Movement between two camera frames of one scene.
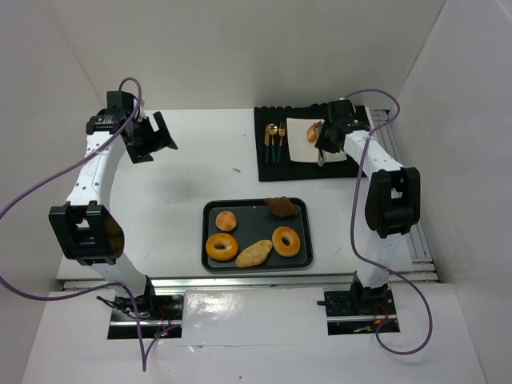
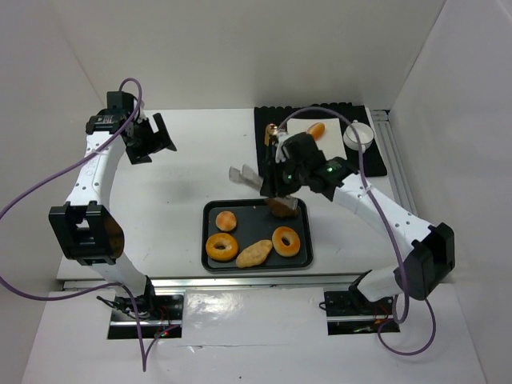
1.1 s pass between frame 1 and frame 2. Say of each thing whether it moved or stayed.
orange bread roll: stayed
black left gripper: stayed
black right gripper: moved
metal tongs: moved
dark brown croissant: stayed
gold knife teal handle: stayed
